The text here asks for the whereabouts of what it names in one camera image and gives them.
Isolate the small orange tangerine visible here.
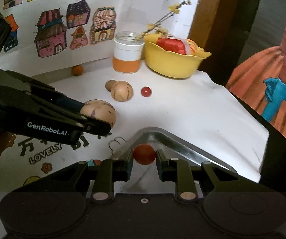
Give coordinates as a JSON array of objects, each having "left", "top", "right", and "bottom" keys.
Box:
[{"left": 133, "top": 144, "right": 156, "bottom": 165}]

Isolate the beige wooden peach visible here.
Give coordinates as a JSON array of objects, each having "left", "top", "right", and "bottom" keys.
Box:
[{"left": 80, "top": 99, "right": 116, "bottom": 128}]

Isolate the small orange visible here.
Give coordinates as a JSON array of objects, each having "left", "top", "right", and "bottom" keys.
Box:
[{"left": 71, "top": 65, "right": 84, "bottom": 76}]

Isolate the small red ball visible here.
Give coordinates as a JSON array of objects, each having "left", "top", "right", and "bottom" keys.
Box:
[{"left": 141, "top": 86, "right": 152, "bottom": 97}]

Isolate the metal baking tray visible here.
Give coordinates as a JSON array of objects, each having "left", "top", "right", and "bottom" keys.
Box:
[{"left": 109, "top": 127, "right": 236, "bottom": 194}]

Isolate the brown kiwi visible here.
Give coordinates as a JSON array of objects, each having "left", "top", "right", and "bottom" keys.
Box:
[{"left": 105, "top": 80, "right": 116, "bottom": 92}]

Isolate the white printed table mat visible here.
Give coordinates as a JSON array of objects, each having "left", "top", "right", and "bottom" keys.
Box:
[{"left": 0, "top": 59, "right": 269, "bottom": 192}]

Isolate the colourful houses drawing poster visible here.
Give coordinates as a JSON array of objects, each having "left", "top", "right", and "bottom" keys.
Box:
[{"left": 0, "top": 0, "right": 198, "bottom": 77}]

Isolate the white and orange cup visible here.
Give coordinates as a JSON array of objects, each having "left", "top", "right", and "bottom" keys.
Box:
[{"left": 113, "top": 31, "right": 144, "bottom": 73}]

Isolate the yellow plastic bowl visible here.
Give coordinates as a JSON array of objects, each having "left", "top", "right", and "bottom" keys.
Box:
[{"left": 144, "top": 34, "right": 211, "bottom": 79}]

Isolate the red packet in bowl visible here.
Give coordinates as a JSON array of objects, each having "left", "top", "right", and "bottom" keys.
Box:
[{"left": 156, "top": 38, "right": 191, "bottom": 55}]

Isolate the girl in orange dress poster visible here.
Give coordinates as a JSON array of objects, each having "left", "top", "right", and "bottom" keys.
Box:
[{"left": 225, "top": 0, "right": 286, "bottom": 152}]

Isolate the yellow flower twig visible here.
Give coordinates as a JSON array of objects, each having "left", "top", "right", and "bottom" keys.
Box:
[{"left": 135, "top": 0, "right": 192, "bottom": 40}]

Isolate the brown wooden door frame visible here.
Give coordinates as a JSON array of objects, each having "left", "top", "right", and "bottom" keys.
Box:
[{"left": 188, "top": 0, "right": 238, "bottom": 48}]

